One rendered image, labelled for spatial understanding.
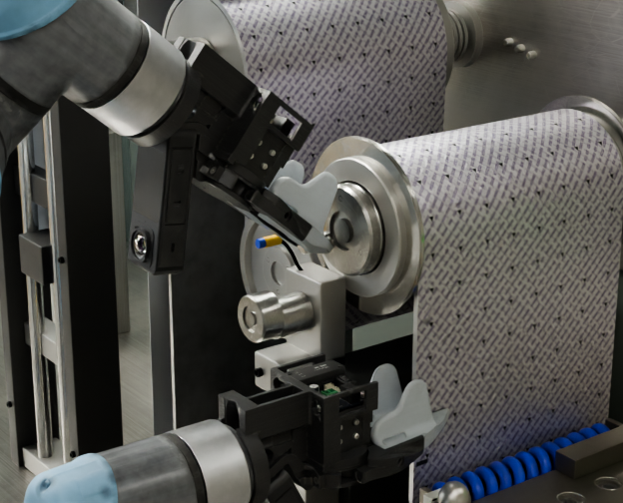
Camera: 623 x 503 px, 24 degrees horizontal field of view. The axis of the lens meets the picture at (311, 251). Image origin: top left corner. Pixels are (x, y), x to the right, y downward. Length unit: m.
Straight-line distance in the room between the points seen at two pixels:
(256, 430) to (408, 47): 0.48
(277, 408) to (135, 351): 0.78
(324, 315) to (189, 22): 0.33
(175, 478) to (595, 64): 0.62
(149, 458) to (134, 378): 0.74
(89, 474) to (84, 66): 0.28
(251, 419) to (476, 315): 0.24
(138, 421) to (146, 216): 0.61
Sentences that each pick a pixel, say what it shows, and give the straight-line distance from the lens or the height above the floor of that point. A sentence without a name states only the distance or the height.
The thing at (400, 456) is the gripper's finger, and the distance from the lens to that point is 1.14.
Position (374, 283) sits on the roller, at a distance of 1.17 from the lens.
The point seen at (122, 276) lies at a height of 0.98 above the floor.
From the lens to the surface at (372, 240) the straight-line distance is 1.14.
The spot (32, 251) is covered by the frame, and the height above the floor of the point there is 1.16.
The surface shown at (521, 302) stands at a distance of 1.24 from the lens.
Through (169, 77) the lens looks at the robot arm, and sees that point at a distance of 1.02.
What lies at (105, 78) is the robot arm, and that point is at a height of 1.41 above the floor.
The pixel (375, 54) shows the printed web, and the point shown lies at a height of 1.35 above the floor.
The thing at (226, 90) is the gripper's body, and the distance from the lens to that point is 1.08.
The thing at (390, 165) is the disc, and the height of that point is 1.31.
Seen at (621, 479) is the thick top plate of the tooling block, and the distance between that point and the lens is 1.28.
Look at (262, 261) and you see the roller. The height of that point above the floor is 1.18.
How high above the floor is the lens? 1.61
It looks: 19 degrees down
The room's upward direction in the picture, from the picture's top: straight up
